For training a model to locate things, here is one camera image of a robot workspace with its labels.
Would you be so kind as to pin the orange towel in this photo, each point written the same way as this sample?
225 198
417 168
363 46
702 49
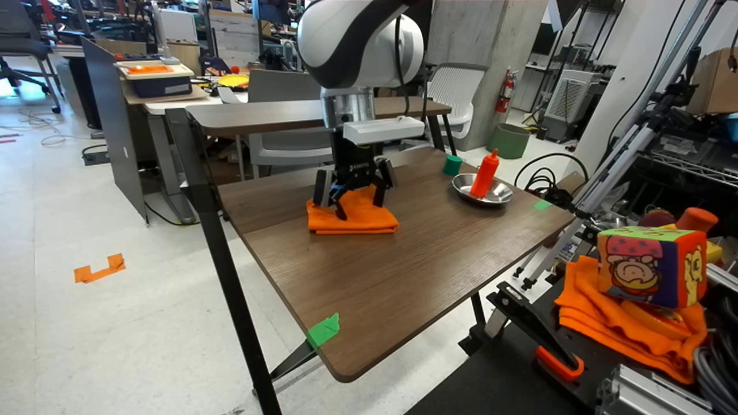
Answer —
353 220

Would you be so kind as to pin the green tape strip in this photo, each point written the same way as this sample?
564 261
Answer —
544 206
323 331

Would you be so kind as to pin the colourful plush cube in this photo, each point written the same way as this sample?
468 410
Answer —
652 267

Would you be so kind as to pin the dark office chair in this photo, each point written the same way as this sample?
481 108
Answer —
27 55

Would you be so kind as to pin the orange floor marker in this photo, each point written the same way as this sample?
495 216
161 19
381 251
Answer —
101 268

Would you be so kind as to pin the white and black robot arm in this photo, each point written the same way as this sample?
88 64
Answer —
358 48

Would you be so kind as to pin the grey box with orange top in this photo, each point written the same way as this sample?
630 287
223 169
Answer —
154 78

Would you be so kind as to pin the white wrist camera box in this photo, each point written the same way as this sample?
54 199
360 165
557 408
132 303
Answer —
381 130

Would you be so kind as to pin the orange cloth pile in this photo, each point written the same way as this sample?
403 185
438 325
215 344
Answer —
624 325

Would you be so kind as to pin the black table frame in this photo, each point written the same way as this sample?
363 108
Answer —
232 291

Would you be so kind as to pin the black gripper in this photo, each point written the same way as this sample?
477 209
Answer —
357 162

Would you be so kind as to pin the shiny metal bowl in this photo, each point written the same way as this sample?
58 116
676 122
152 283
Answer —
483 193

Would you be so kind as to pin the yellow object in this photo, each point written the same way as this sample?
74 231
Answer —
235 80

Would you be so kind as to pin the dark partition panel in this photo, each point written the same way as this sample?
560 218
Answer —
116 130

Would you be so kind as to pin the silver tripod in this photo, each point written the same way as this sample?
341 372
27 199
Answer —
614 154

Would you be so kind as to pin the green bin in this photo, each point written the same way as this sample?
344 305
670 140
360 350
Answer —
509 141

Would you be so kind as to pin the grey desk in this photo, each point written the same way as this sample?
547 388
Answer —
262 116

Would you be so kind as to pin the cardboard box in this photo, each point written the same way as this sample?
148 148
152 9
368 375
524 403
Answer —
714 82

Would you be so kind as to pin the green block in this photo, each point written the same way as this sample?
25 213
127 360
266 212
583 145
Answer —
453 165

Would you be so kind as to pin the red fire extinguisher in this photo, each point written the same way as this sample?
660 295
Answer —
504 94

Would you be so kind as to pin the grey chair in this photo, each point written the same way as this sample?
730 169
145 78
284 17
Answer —
289 130

